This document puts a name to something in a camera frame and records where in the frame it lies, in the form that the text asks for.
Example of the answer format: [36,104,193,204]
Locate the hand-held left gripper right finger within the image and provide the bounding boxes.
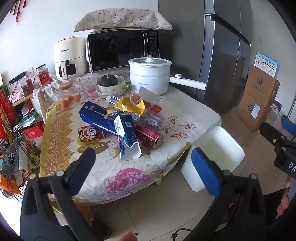
[185,147,267,241]

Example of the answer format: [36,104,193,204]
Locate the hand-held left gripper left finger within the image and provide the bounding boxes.
[20,148,109,241]

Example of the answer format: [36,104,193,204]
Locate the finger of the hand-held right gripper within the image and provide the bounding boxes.
[281,117,296,140]
[259,122,296,150]

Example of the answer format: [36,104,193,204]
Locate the white plastic bin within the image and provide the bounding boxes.
[181,126,245,192]

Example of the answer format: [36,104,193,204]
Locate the red cartoon drink can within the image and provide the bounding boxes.
[77,125,108,143]

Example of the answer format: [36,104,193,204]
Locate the blue paper carton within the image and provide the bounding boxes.
[78,101,142,161]

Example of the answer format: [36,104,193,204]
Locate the dark red soda can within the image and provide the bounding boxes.
[134,125,164,150]

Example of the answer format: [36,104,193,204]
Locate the crushed clear plastic bottle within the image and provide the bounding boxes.
[132,108,165,128]

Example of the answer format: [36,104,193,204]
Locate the clear bottle with silver label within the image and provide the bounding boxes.
[106,94,126,108]

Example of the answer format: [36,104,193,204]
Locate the yellow snack wrapper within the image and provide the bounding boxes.
[115,96,146,116]

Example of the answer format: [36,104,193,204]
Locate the brown paper carton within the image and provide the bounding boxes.
[129,89,161,105]

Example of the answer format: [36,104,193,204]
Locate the person's right hand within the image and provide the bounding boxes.
[277,177,293,216]

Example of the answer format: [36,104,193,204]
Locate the person's left hand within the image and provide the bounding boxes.
[115,231,137,241]

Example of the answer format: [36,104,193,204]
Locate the small blue and white box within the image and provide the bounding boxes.
[271,100,283,115]

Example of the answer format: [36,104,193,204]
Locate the red cardboard box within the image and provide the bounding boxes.
[22,123,45,140]

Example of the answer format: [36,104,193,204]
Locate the blue and white printed box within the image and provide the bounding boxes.
[254,52,280,78]

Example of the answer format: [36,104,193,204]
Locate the orange snack packet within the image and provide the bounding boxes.
[0,173,22,195]

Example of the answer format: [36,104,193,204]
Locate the green and white package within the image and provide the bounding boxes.
[19,111,43,127]

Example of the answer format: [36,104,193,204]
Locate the glass pitcher with cork lid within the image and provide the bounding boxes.
[52,81,84,107]

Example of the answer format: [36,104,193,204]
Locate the stack of white plates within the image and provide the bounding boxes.
[95,88,125,98]

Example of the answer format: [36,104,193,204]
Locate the grey refrigerator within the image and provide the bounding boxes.
[158,0,252,115]

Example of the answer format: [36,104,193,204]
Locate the white flower print bowl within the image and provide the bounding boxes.
[97,75,127,94]

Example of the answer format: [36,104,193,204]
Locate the red hanging decoration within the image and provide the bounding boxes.
[0,92,17,140]

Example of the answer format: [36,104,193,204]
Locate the dark green squash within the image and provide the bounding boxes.
[98,74,119,87]

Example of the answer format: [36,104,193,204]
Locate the jars of red spices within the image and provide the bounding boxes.
[20,78,34,95]

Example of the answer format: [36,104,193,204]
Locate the glass jar with red label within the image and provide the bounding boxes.
[36,64,53,87]

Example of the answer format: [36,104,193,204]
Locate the white electric cooking pot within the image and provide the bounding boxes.
[128,56,207,95]

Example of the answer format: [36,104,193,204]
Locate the cream air fryer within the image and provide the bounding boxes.
[53,36,90,79]

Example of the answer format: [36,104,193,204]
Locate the glass pot lid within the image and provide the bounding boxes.
[128,56,172,68]

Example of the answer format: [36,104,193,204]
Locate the black microwave oven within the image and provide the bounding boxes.
[86,29,160,74]

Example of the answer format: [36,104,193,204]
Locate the floral microwave cover cloth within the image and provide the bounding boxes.
[74,9,173,33]

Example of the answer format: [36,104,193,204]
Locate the white string roll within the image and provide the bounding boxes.
[18,148,33,173]

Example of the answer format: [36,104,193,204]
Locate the black wire rack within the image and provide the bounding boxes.
[0,109,45,200]

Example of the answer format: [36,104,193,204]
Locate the black cable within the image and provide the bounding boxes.
[171,228,193,241]

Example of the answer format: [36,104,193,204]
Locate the red wall ornament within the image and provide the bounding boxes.
[13,0,25,24]

